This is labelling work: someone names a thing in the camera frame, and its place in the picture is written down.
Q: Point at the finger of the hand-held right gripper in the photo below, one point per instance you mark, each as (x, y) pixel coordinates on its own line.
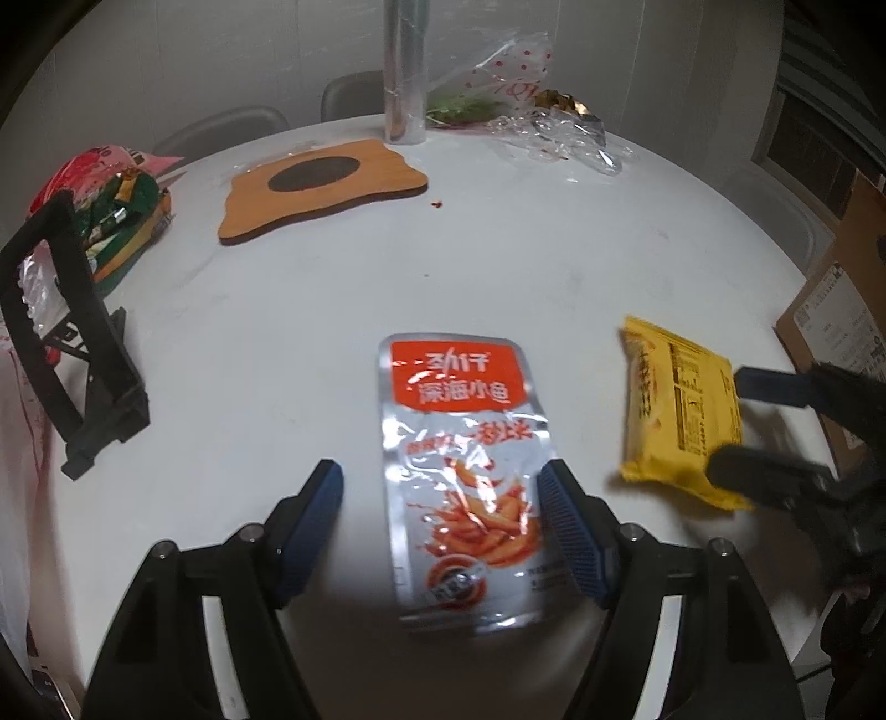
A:
(761, 474)
(768, 385)

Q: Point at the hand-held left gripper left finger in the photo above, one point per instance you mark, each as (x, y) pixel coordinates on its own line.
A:
(318, 512)

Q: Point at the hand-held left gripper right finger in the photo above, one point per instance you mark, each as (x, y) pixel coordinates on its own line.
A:
(571, 533)

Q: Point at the cardboard box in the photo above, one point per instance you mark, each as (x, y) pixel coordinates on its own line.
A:
(837, 304)

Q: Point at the yellow snack packet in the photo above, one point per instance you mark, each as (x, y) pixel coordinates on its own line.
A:
(664, 415)

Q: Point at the silver orange snack packet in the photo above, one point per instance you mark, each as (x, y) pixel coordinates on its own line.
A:
(457, 443)

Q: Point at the window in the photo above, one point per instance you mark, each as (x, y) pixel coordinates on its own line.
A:
(810, 152)

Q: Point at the black stand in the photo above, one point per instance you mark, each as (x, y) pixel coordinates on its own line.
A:
(104, 360)

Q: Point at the white plastic bag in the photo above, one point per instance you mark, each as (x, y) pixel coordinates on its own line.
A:
(21, 443)

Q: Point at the clear plastic wrap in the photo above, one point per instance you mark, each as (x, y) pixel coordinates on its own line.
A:
(554, 138)

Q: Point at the striped window blind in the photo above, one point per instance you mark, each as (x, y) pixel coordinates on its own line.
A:
(824, 62)

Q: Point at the wooden trivet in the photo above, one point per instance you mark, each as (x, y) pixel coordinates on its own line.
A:
(387, 180)

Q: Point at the pile of green snack packets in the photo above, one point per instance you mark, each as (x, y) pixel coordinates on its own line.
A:
(131, 221)

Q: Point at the gold foil wrapper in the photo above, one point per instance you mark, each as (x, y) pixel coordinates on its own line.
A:
(557, 100)

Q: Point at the clear dotted plastic bag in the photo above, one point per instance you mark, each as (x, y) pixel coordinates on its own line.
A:
(512, 62)

